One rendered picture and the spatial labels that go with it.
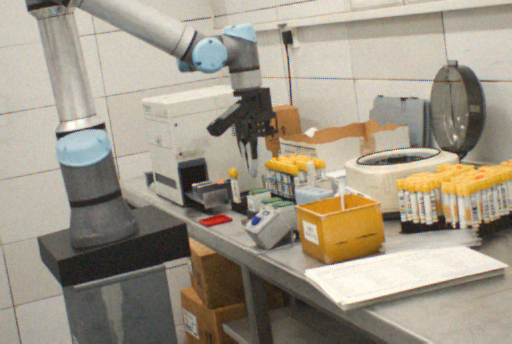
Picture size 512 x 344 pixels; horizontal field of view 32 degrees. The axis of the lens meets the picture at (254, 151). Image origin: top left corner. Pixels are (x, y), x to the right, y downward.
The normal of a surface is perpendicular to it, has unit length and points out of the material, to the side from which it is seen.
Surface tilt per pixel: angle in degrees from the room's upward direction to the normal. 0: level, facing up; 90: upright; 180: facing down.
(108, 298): 90
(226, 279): 90
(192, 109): 90
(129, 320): 90
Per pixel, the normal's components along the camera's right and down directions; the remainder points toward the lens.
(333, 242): 0.33, 0.09
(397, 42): -0.92, 0.18
